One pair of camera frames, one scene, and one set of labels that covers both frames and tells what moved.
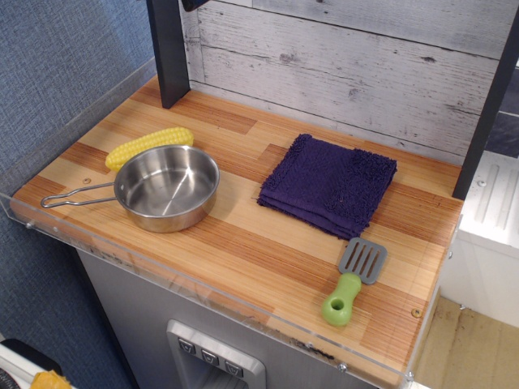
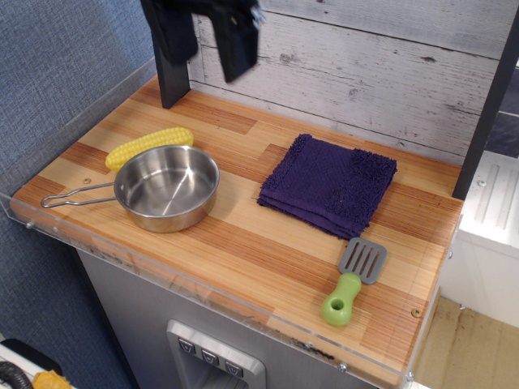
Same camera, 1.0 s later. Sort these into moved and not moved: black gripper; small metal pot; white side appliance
Moved: black gripper
Not moved: small metal pot; white side appliance
